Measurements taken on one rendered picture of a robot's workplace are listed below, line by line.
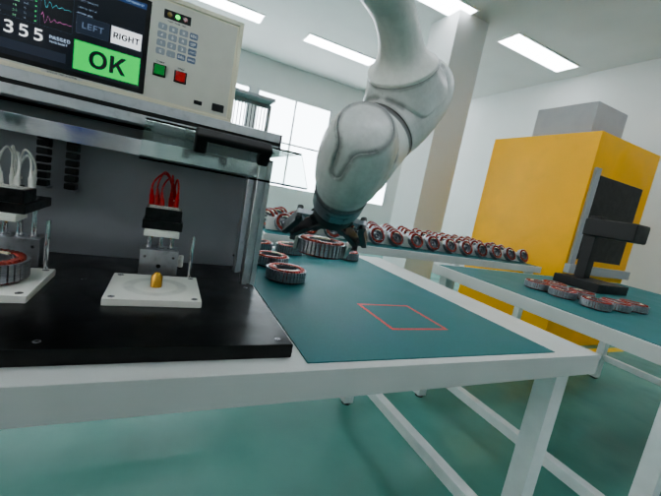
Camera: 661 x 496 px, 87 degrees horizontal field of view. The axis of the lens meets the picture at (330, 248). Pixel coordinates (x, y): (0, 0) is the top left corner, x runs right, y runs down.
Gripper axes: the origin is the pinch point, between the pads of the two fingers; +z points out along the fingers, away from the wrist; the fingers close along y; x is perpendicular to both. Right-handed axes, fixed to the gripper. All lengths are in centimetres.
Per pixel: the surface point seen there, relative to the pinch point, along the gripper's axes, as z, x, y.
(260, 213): -1.8, 4.1, -14.9
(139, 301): -13.5, -21.3, -29.1
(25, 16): -25, 21, -58
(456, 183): 477, 376, 282
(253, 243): 1.9, -2.0, -15.3
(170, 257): 2.0, -8.6, -31.8
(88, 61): -20, 19, -49
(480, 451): 94, -46, 94
